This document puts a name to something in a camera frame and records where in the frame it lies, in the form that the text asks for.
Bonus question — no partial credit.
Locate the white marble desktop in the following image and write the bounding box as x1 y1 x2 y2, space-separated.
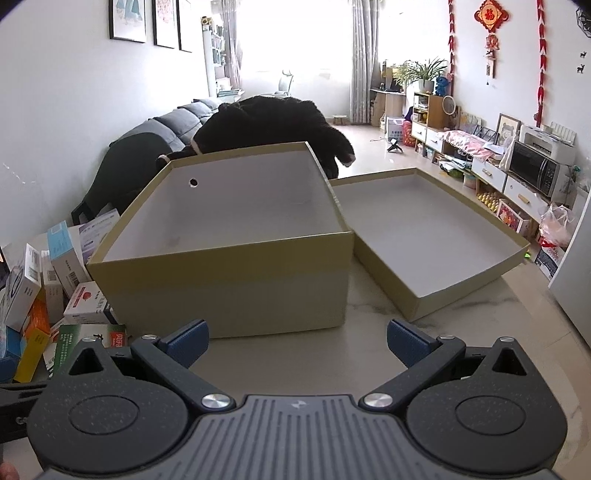
0 228 591 416

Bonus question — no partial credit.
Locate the green and white medicine box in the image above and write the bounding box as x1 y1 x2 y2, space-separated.
46 323 127 380

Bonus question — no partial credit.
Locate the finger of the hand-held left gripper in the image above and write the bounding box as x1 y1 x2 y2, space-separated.
0 381 52 445

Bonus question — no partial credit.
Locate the pink cloth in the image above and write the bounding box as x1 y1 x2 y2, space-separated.
441 130 497 160

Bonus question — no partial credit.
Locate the wooden shelf cabinet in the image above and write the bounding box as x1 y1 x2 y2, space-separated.
412 91 455 127

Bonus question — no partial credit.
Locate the black fleece coat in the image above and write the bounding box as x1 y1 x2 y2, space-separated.
157 95 357 181

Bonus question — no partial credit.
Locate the printed white sack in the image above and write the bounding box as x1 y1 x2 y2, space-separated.
536 240 568 280

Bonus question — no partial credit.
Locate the framed cartoon picture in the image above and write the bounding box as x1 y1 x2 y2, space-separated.
496 113 522 153

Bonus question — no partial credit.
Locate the green potted plant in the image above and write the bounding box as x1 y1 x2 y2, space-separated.
394 58 448 93

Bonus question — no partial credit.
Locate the purple medicine box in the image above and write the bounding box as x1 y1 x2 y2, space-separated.
78 209 121 266

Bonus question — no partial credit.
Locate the light blue medicine box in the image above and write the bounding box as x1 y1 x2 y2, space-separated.
47 220 93 298

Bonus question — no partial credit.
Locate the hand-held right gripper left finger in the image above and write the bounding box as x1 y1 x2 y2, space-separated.
67 318 235 412

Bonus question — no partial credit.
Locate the white drawer cabinet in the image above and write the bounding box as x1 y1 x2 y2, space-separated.
410 121 552 220

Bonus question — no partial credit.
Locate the white bookshelf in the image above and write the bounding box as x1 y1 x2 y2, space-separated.
199 16 245 100

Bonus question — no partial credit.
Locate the black framed wall picture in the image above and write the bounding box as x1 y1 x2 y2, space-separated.
178 0 193 53
152 0 178 49
109 0 147 43

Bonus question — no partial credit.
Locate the red and white bag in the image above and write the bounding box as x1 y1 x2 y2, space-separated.
385 117 416 148

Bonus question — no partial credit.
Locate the grey sofa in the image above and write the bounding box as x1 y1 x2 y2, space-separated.
108 97 222 160

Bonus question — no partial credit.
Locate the white fridge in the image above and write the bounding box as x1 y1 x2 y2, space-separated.
549 189 591 319

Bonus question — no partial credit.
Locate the tan cardboard box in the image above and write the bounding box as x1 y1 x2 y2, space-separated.
86 141 355 340

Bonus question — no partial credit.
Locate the red pepper string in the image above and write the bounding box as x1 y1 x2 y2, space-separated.
536 0 548 125

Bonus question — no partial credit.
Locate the grey curtain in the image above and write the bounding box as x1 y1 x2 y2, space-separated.
349 0 382 125

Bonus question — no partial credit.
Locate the black microwave oven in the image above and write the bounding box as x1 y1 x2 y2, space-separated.
508 141 573 199

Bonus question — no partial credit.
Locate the wooden computer desk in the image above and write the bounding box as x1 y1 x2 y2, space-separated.
369 88 407 127

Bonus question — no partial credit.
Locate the red knot wall ornament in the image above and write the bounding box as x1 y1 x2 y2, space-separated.
473 0 511 86

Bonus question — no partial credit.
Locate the pink plastic bag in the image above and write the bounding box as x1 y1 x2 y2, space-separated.
538 203 578 245

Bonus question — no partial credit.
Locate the red gift box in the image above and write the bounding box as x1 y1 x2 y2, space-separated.
496 198 532 236

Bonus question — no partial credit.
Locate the orange and yellow medicine box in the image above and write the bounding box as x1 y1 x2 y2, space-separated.
14 299 52 384

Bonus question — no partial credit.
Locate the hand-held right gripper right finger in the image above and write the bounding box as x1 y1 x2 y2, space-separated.
358 318 529 411

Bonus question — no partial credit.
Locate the white printer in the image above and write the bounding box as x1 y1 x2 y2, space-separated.
519 124 577 148

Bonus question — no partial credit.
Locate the black chair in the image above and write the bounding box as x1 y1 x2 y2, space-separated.
71 131 171 227

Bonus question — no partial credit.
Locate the white and blue medicine box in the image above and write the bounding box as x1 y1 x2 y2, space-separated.
0 244 43 333

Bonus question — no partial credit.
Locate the white strawberry print medicine box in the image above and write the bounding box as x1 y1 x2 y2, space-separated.
63 281 118 326

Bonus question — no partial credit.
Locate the tan cardboard box lid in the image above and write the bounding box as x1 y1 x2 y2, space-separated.
330 167 532 322

